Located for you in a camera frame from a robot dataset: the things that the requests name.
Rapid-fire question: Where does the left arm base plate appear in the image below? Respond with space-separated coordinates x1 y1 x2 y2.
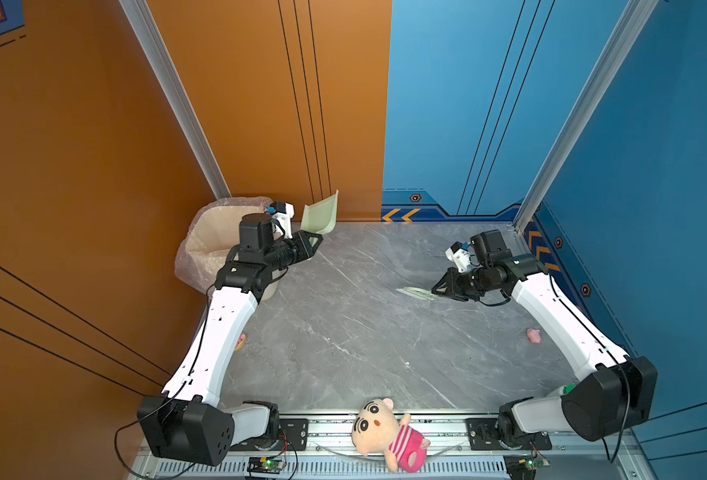
231 417 309 452

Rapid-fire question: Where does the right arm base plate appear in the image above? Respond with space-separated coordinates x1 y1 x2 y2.
465 417 553 451

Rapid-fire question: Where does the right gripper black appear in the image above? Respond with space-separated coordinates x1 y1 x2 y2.
429 267 491 301

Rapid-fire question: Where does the green dustpan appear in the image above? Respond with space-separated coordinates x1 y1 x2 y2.
300 190 339 235

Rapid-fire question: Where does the pink scrap near wall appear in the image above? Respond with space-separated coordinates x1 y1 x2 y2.
527 328 541 344

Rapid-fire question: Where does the green circuit board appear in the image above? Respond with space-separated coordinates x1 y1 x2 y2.
245 457 289 479
503 456 551 480

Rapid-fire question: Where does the aluminium front rail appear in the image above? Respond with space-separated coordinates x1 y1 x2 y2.
128 401 655 479

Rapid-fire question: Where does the cream trash bin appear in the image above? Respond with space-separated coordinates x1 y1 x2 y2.
184 205 282 301

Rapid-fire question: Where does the white bottle green cap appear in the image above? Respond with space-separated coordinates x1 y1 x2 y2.
561 384 577 396

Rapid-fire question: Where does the plush doll pink shirt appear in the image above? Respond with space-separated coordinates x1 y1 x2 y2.
351 398 431 473

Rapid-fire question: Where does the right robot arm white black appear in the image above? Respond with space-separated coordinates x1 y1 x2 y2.
431 230 659 449

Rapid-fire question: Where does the green hand brush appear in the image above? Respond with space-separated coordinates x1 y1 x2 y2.
399 287 439 301

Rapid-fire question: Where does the clear plastic bin liner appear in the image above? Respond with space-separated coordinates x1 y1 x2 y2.
173 195 276 295

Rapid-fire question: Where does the pink toy donut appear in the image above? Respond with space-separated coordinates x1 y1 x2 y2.
234 333 246 351

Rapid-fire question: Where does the left green circuit board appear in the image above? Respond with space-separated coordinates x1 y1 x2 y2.
245 457 289 479

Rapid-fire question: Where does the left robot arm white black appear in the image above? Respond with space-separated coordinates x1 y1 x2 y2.
136 211 323 466

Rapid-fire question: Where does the right green circuit board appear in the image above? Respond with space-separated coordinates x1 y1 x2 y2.
503 456 551 480

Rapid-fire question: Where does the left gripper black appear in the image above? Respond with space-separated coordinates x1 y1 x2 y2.
263 231 321 276

